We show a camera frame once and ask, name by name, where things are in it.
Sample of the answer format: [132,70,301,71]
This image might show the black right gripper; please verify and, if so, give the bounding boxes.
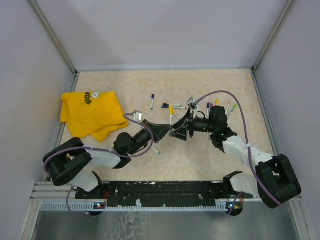
[169,108,216,141]

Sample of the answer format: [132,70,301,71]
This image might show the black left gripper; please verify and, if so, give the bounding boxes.
[129,119,173,156]

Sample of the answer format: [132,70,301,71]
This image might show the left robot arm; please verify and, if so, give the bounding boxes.
[43,120,173,199]

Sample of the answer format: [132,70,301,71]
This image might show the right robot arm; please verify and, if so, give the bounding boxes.
[169,106,302,209]

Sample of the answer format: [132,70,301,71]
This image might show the dark blue capped marker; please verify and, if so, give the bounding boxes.
[161,105,187,110]

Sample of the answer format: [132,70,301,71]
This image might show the black eraser-cap white marker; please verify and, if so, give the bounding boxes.
[162,103,182,108]

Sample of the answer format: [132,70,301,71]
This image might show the navy capped white marker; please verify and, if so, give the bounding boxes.
[205,102,210,119]

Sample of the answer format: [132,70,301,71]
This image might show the blue eraser-cap white marker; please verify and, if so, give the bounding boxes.
[150,94,155,110]

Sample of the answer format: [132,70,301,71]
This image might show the pink capped white marker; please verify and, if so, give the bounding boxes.
[225,100,231,114]

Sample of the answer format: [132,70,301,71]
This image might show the lime green capped marker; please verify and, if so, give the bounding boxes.
[227,103,238,116]

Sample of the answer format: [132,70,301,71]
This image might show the yellow t-shirt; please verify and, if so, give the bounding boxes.
[60,91,129,143]

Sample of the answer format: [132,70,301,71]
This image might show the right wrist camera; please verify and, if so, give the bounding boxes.
[186,97,199,110]

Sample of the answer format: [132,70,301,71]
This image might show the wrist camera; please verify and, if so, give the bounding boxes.
[132,110,143,122]
[186,97,199,110]

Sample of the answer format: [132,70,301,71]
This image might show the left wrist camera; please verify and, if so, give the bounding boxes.
[132,110,143,122]

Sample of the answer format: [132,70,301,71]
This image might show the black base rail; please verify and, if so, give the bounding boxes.
[75,181,238,207]

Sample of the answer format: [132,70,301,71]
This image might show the white cable duct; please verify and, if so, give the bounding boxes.
[39,201,236,212]

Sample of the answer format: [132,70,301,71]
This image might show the right corner aluminium post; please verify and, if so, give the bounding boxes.
[251,0,296,73]

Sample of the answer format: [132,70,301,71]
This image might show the corner aluminium post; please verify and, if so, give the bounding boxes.
[251,0,296,73]
[27,0,78,76]

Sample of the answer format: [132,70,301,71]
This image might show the left corner aluminium post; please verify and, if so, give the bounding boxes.
[27,0,78,76]

